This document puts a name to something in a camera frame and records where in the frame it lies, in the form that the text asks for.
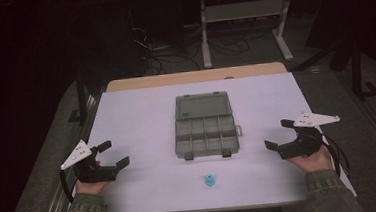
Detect grey plastic compartment box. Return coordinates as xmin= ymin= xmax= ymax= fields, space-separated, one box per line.
xmin=170 ymin=89 xmax=246 ymax=163

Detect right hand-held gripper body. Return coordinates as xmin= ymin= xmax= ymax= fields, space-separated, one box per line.
xmin=274 ymin=109 xmax=344 ymax=162

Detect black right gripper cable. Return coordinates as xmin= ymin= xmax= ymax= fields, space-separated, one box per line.
xmin=320 ymin=130 xmax=352 ymax=180

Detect person's left hand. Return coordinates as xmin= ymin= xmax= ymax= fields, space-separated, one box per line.
xmin=74 ymin=177 xmax=112 ymax=198

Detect white metal desk frame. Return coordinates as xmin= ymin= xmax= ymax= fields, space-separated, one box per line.
xmin=197 ymin=0 xmax=300 ymax=70

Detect person's right hand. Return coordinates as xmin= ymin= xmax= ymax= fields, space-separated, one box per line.
xmin=286 ymin=143 xmax=335 ymax=175

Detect white table cover sheet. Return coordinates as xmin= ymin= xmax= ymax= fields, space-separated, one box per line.
xmin=83 ymin=68 xmax=358 ymax=212

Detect grey metal floor rail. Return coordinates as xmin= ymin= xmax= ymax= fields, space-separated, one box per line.
xmin=28 ymin=91 xmax=112 ymax=212
xmin=334 ymin=68 xmax=376 ymax=179

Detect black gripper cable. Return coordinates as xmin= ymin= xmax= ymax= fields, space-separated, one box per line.
xmin=320 ymin=130 xmax=352 ymax=180
xmin=58 ymin=168 xmax=76 ymax=206

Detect tangled black floor cables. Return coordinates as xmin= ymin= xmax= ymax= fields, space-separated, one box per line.
xmin=131 ymin=17 xmax=274 ymax=78

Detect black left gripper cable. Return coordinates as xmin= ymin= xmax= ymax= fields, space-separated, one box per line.
xmin=58 ymin=168 xmax=76 ymax=206

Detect small blue plastic part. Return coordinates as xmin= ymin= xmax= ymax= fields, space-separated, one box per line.
xmin=204 ymin=172 xmax=217 ymax=188

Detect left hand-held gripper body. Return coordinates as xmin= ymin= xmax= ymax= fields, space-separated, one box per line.
xmin=58 ymin=136 xmax=120 ymax=186

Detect black metal stand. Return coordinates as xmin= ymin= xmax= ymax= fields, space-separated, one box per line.
xmin=64 ymin=72 xmax=94 ymax=127
xmin=347 ymin=38 xmax=376 ymax=103

